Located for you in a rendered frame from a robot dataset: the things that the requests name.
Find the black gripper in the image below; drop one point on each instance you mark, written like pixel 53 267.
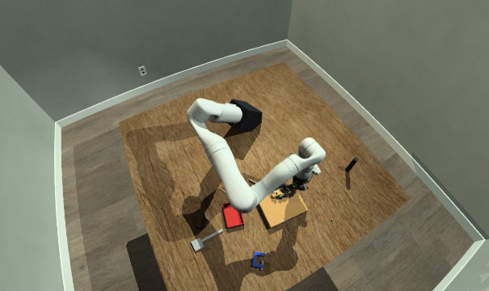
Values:
pixel 300 182

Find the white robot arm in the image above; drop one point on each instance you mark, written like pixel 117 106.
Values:
pixel 240 195

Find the red open tray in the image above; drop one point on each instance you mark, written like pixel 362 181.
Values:
pixel 234 218

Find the black cylinder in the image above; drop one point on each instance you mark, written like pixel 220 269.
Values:
pixel 352 163

